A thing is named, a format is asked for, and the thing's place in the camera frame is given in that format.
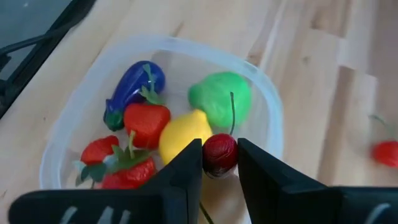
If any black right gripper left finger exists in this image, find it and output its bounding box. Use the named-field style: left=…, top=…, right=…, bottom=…
left=8, top=138, right=203, bottom=224

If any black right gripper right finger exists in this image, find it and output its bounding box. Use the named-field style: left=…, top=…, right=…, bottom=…
left=237, top=138, right=398, bottom=224

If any small red toy strawberry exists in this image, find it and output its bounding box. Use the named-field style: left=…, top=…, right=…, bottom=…
left=101, top=157, right=157, bottom=190
left=80, top=135, right=121, bottom=166

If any dark red toy cherry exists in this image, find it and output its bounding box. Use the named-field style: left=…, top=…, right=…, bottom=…
left=201, top=91, right=239, bottom=180

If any yellow toy lemon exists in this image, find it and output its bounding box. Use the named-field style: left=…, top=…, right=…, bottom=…
left=158, top=109, right=214, bottom=166

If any large red toy strawberry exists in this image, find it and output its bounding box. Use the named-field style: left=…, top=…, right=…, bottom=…
left=123, top=102, right=172, bottom=150

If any green toy bell pepper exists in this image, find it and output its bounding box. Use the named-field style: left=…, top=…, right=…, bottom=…
left=188, top=71, right=252, bottom=128

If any purple toy eggplant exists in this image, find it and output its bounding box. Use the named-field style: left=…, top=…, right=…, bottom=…
left=103, top=60, right=167, bottom=132

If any clear plastic tupperware container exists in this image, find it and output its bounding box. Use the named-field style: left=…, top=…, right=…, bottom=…
left=39, top=34, right=284, bottom=224

